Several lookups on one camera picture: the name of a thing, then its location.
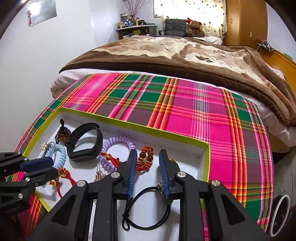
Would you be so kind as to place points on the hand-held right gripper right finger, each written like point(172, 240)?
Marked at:
point(164, 178)

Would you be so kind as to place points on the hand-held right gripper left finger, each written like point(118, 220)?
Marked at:
point(132, 178)

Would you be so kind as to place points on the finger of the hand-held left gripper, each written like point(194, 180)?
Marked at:
point(38, 163)
point(44, 175)

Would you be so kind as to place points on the gold hair clip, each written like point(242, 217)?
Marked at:
point(100, 173)

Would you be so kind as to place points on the yellow-green shallow cardboard box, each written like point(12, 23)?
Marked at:
point(148, 141)

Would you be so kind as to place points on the black wristband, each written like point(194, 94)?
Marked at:
point(99, 139)

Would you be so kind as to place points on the dark beaded pendant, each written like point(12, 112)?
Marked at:
point(62, 133)

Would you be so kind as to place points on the pink green plaid cloth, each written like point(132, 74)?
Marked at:
point(185, 111)

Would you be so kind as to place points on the black round white-rimmed bin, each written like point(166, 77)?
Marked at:
point(281, 215)

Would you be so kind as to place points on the brown patterned blanket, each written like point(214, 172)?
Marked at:
point(185, 53)

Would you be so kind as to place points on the white pillow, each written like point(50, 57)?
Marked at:
point(211, 39)

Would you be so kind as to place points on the wooden desk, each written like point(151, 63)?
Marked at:
point(136, 31)

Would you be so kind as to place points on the grey chair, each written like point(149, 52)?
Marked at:
point(174, 27)

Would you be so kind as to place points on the brown teddy bear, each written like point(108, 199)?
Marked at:
point(195, 27)

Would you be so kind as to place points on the group of bottles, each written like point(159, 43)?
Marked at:
point(129, 22)

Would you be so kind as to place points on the wooden headboard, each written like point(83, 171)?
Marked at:
point(282, 62)

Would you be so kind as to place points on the white power strip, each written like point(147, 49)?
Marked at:
point(264, 45)

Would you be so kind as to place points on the window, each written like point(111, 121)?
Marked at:
point(157, 9)

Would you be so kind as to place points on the spotted curtain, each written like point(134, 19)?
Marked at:
point(196, 11)

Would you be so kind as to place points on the vase of dried branches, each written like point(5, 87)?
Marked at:
point(135, 8)

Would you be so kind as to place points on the wooden wardrobe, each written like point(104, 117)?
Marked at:
point(245, 20)

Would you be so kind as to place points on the wooden bed frame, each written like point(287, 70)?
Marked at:
point(281, 144)

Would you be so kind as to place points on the silver wall poster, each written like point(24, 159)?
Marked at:
point(42, 11)

